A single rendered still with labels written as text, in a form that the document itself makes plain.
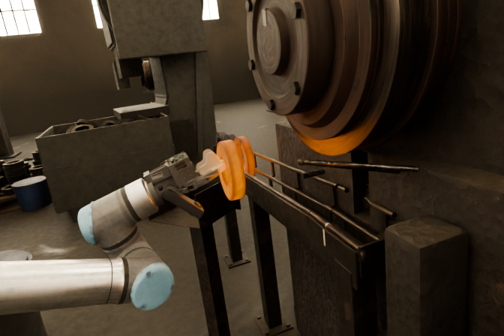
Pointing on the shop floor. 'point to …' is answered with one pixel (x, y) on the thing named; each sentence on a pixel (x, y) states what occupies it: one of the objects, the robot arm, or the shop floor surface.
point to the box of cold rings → (100, 157)
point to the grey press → (160, 43)
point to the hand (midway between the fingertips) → (228, 163)
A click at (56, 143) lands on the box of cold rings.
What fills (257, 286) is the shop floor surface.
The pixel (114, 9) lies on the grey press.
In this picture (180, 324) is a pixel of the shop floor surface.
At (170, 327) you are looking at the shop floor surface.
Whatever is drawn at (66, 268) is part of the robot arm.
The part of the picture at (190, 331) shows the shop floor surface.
